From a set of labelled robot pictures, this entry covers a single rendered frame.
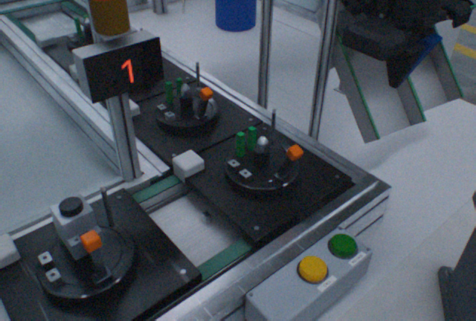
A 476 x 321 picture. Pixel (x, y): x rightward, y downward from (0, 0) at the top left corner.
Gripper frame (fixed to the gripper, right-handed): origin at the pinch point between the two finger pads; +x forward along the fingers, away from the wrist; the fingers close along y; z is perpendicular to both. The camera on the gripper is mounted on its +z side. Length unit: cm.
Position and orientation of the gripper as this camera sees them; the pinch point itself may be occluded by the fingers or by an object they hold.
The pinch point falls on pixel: (399, 62)
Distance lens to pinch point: 60.2
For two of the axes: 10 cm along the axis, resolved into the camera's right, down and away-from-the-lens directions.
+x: -0.1, 8.0, 6.0
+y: -7.7, 3.7, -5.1
